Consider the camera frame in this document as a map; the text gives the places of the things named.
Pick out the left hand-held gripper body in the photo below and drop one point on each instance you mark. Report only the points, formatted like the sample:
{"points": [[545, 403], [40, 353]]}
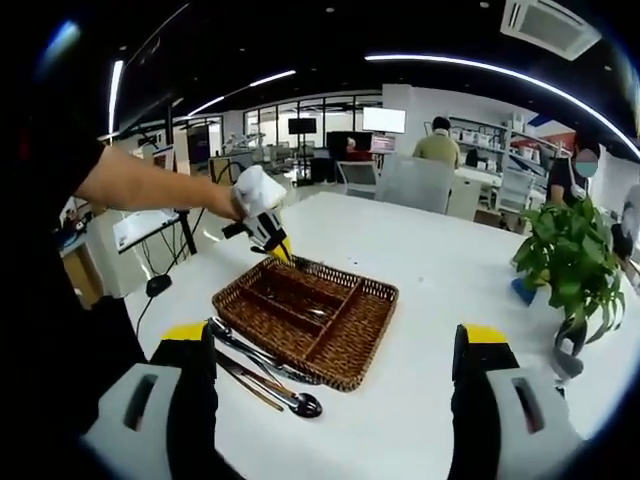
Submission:
{"points": [[260, 192]]}

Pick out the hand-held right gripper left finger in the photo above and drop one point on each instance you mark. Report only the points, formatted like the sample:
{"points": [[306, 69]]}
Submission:
{"points": [[192, 400]]}

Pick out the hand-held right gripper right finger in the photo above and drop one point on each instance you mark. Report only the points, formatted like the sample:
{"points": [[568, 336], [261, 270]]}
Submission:
{"points": [[475, 400]]}

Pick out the steel spoon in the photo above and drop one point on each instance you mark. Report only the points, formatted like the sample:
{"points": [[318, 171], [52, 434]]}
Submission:
{"points": [[306, 405], [218, 327]]}

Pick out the steel knife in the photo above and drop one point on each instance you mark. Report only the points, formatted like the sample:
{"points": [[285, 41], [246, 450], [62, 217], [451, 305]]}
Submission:
{"points": [[280, 370]]}

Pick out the brown wicker utensil storage tray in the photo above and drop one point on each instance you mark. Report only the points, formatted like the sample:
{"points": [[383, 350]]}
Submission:
{"points": [[340, 345]]}

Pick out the wooden side cabinet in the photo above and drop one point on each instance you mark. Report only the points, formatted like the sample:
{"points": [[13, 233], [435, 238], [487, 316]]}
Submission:
{"points": [[225, 172]]}

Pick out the black tripod pole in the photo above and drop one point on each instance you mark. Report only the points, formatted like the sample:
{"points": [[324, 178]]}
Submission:
{"points": [[187, 235]]}

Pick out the dark standing banner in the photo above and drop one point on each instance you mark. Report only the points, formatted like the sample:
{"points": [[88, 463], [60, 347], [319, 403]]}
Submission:
{"points": [[198, 144]]}

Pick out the black monitor on stand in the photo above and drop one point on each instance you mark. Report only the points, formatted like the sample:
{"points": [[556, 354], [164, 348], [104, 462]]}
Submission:
{"points": [[302, 126]]}

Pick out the white mesh office chair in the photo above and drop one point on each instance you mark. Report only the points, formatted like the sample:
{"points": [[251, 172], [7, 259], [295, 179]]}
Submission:
{"points": [[357, 175], [517, 187]]}

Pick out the black grey curved device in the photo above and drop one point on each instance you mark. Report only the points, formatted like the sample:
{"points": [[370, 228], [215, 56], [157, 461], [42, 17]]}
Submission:
{"points": [[570, 360]]}

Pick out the tilted monitor screen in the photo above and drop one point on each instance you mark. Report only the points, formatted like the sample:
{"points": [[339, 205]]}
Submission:
{"points": [[162, 159]]}

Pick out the wide black monitor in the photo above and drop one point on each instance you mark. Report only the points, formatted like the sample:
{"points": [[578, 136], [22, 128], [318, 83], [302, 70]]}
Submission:
{"points": [[350, 140]]}

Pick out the black oval device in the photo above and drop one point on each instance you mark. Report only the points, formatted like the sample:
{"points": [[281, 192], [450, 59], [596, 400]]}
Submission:
{"points": [[159, 285]]}

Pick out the blue cloth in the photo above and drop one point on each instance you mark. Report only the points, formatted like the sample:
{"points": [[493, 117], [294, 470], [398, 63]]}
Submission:
{"points": [[524, 292]]}

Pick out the white slanted work board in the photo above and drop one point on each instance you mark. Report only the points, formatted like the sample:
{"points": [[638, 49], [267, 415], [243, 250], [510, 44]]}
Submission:
{"points": [[142, 227]]}

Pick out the bright white screen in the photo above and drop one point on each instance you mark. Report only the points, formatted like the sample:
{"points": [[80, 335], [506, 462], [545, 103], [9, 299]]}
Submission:
{"points": [[384, 120]]}

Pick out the grey translucent chair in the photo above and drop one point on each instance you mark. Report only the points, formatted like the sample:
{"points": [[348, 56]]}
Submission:
{"points": [[412, 185]]}

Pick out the person's black clothing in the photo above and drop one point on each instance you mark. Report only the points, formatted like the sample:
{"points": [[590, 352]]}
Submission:
{"points": [[60, 300]]}

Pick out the green potted plant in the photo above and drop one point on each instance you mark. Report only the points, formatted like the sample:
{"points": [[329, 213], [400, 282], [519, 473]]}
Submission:
{"points": [[575, 260]]}

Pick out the white drawer cabinet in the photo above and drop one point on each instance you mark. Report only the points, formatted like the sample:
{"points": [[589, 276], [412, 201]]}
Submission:
{"points": [[465, 197]]}

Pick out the white shelf rack with boxes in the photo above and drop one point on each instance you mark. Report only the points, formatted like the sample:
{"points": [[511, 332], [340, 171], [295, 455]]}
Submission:
{"points": [[500, 137]]}

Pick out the long curved ceiling light strip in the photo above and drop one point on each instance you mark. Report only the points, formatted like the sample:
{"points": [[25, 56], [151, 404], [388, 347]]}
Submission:
{"points": [[500, 70]]}

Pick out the ceiling air conditioner vent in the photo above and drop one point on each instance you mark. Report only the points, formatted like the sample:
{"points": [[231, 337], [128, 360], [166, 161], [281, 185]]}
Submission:
{"points": [[550, 25]]}

